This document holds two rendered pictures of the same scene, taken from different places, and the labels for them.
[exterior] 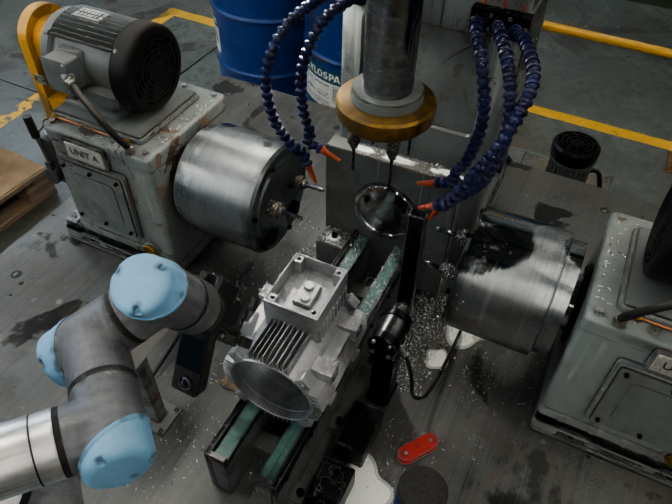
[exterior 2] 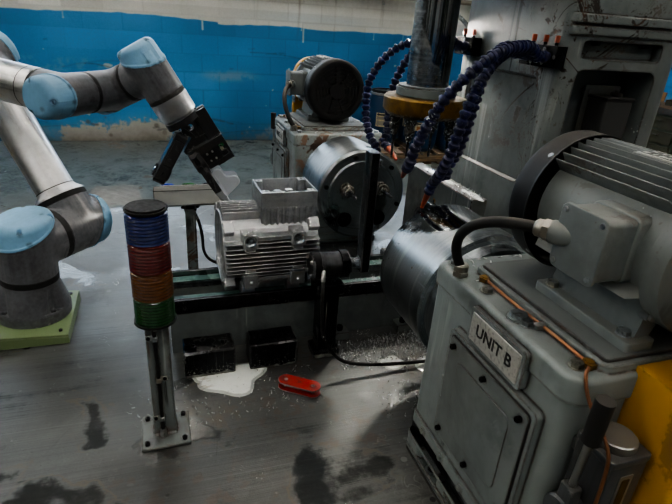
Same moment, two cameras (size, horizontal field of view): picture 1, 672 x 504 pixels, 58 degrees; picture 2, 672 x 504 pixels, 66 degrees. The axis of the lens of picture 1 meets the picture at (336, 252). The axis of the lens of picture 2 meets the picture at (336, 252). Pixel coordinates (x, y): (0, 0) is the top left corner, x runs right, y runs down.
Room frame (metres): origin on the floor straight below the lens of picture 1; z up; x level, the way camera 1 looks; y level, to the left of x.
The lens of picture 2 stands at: (0.01, -0.78, 1.48)
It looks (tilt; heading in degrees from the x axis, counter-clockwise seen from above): 24 degrees down; 45
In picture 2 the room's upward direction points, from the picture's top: 4 degrees clockwise
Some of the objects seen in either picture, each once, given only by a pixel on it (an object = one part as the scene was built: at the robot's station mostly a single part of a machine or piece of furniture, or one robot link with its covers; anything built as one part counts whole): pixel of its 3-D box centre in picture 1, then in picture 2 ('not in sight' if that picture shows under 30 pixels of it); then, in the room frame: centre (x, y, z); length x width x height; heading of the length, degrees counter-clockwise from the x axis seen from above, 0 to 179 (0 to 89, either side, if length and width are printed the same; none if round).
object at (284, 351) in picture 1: (297, 347); (265, 241); (0.63, 0.06, 1.02); 0.20 x 0.19 x 0.19; 156
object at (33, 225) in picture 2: not in sight; (28, 242); (0.24, 0.38, 1.00); 0.13 x 0.12 x 0.14; 25
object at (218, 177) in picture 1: (224, 180); (344, 180); (1.06, 0.25, 1.04); 0.37 x 0.25 x 0.25; 65
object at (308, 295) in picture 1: (306, 298); (283, 200); (0.67, 0.05, 1.11); 0.12 x 0.11 x 0.07; 156
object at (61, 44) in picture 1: (103, 110); (310, 121); (1.15, 0.52, 1.16); 0.33 x 0.26 x 0.42; 65
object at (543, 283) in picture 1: (526, 285); (467, 289); (0.77, -0.37, 1.04); 0.41 x 0.25 x 0.25; 65
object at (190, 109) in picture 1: (143, 168); (320, 174); (1.17, 0.47, 0.99); 0.35 x 0.31 x 0.37; 65
